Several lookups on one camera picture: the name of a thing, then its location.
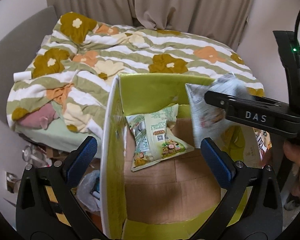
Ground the white grey snack packet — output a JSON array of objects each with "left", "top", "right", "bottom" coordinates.
[{"left": 185, "top": 74, "right": 253, "bottom": 148}]

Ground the white plastic bag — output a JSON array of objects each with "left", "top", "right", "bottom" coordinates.
[{"left": 76, "top": 170, "right": 101, "bottom": 212}]

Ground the green cardboard box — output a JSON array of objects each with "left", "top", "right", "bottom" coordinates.
[{"left": 100, "top": 73, "right": 273, "bottom": 240}]

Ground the pink pillow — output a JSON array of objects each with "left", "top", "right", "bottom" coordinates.
[{"left": 18, "top": 103, "right": 59, "bottom": 129}]

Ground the green snack packet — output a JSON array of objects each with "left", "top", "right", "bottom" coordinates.
[{"left": 126, "top": 104, "right": 194, "bottom": 172}]

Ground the floral striped duvet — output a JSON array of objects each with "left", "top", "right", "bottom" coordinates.
[{"left": 6, "top": 12, "right": 264, "bottom": 137}]

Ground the grey headboard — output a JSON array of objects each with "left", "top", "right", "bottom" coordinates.
[{"left": 0, "top": 6, "right": 57, "bottom": 125}]

